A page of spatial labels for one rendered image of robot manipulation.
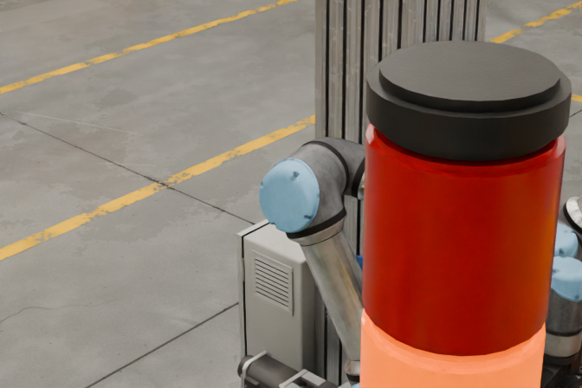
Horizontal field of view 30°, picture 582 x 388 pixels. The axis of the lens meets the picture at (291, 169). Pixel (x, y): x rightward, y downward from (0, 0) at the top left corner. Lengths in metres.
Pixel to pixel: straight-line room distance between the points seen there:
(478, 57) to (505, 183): 0.04
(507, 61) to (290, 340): 2.28
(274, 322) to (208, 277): 2.24
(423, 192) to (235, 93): 6.54
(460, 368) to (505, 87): 0.07
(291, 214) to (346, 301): 0.19
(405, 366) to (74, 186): 5.43
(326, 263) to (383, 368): 1.64
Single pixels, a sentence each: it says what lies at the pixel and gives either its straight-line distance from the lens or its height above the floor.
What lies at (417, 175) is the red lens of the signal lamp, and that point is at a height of 2.32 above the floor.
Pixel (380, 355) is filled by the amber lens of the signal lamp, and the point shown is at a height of 2.26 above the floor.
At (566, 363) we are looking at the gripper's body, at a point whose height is 1.39.
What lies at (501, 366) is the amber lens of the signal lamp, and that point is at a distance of 0.29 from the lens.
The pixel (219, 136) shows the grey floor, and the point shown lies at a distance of 6.18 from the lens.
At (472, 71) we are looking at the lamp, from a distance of 0.27.
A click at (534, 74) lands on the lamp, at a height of 2.34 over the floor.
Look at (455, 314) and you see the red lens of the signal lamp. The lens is 0.27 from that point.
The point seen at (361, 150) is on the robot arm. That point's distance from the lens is 1.99.
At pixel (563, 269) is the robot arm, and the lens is 1.79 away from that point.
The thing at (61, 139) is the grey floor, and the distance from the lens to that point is 6.29.
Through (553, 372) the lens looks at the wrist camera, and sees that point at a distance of 1.86.
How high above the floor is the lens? 2.43
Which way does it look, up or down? 25 degrees down
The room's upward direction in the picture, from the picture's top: 1 degrees counter-clockwise
